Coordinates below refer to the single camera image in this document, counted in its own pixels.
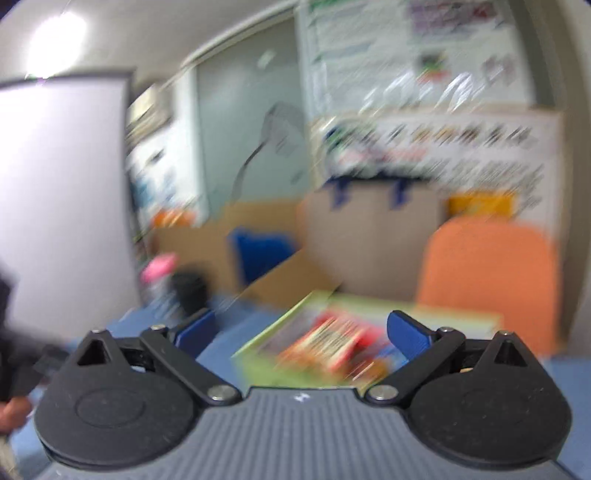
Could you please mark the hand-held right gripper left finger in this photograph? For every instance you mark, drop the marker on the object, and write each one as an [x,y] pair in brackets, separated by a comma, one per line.
[196,328]

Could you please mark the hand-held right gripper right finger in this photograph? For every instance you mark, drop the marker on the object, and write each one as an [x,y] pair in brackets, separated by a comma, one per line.
[408,333]

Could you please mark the orange fried snack packet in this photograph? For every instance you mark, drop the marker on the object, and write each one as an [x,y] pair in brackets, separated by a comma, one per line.
[323,344]

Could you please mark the green cardboard box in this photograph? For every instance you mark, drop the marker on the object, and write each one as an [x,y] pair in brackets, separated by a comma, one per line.
[295,327]

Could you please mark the person's left hand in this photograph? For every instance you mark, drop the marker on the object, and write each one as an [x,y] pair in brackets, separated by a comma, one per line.
[13,413]

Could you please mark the blue printed tablecloth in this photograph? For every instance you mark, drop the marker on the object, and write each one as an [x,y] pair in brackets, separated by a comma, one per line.
[226,337]

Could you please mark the black cup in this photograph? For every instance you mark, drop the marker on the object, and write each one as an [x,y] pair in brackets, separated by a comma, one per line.
[189,295]

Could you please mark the pink lid clear bottle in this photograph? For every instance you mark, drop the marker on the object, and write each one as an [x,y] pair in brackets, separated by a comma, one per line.
[159,281]

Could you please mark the blue chair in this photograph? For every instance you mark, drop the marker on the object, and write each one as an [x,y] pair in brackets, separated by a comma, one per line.
[258,254]

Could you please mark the orange chair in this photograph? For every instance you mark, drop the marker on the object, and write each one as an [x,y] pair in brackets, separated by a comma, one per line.
[485,267]

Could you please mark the brown cardboard box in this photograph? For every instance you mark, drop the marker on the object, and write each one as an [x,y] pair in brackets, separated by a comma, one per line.
[360,244]

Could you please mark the blue clip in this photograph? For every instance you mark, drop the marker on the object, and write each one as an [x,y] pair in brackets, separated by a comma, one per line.
[339,191]
[400,190]

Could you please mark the yellow paper sheet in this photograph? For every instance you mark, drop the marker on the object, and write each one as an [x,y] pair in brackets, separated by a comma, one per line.
[480,205]

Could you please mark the frosted glass panel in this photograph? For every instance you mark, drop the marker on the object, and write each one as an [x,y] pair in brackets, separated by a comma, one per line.
[249,129]

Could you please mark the white wall poster board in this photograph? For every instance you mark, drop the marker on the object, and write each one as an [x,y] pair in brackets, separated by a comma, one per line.
[461,143]

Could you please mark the large wall poster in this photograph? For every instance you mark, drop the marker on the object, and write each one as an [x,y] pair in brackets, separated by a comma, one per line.
[415,50]

